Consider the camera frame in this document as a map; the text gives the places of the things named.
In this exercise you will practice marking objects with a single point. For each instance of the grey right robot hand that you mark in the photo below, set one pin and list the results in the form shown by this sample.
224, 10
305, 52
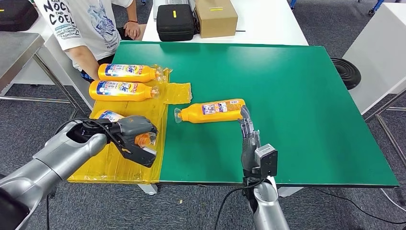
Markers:
249, 146

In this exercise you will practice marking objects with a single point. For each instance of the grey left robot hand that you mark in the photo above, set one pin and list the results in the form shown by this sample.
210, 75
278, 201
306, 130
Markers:
136, 125

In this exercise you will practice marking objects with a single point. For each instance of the yellow detergent bottle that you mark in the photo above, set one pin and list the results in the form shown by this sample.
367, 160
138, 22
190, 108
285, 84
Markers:
196, 114
108, 115
120, 92
127, 74

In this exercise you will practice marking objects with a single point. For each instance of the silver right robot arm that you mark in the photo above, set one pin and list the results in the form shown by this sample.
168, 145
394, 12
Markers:
268, 209

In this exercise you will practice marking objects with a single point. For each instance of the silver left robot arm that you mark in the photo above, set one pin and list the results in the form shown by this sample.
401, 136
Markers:
47, 158

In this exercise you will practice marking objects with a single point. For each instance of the person's forearm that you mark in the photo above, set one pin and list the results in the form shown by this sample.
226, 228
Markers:
84, 62
132, 11

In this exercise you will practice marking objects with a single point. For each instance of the yellow plastic sheet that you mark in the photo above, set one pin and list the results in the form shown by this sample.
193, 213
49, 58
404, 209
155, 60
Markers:
142, 171

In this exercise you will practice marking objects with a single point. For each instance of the white table foot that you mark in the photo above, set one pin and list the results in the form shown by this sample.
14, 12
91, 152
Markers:
291, 191
149, 189

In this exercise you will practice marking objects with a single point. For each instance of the white panel table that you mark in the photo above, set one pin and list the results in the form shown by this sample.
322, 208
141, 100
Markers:
68, 84

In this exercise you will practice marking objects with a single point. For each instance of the person's hand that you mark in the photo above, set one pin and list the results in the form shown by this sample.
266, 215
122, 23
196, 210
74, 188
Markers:
132, 30

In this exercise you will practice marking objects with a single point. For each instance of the person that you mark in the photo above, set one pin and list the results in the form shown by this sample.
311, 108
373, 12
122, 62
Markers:
85, 28

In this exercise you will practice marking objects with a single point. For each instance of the black carrying case yellow tag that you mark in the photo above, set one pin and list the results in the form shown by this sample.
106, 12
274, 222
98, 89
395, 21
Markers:
175, 22

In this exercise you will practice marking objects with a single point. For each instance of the black ribbed round disc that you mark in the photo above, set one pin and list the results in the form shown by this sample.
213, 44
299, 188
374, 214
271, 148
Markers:
346, 73

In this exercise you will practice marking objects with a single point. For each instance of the long white table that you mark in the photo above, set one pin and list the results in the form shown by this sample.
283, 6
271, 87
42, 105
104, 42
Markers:
269, 24

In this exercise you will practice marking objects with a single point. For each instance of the silver laptop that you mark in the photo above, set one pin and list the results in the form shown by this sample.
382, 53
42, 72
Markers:
174, 1

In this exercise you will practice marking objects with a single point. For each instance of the brown cardboard box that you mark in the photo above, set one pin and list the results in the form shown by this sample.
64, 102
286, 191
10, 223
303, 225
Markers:
216, 20

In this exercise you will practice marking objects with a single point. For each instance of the white table steel legs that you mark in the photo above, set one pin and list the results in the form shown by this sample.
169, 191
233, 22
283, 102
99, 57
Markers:
376, 57

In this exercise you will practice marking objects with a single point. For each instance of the large black carrying case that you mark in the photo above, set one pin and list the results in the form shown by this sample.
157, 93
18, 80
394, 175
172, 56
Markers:
16, 15

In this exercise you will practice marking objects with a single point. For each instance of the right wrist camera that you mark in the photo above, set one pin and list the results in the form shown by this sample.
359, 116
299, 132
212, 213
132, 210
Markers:
266, 160

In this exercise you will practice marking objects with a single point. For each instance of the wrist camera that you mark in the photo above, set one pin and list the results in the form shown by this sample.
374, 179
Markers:
266, 160
139, 155

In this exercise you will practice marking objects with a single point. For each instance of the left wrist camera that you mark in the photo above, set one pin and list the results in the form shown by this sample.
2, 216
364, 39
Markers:
139, 155

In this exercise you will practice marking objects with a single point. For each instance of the blue trolley frame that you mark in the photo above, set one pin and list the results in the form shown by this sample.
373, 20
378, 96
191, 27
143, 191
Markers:
377, 4

